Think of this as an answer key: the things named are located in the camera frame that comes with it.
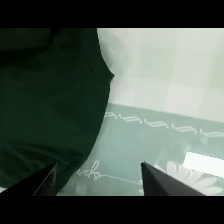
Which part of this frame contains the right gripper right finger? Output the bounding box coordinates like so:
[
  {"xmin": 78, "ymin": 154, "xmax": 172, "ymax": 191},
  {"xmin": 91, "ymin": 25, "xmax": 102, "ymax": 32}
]
[{"xmin": 140, "ymin": 161, "xmax": 205, "ymax": 197}]

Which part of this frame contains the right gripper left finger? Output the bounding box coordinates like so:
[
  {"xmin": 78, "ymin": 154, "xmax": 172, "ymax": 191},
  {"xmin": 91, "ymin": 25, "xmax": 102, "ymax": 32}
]
[{"xmin": 0, "ymin": 162, "xmax": 60, "ymax": 197}]

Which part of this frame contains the green T-shirt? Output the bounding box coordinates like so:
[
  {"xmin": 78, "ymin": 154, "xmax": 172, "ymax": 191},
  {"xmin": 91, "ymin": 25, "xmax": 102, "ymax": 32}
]
[{"xmin": 0, "ymin": 28, "xmax": 116, "ymax": 197}]

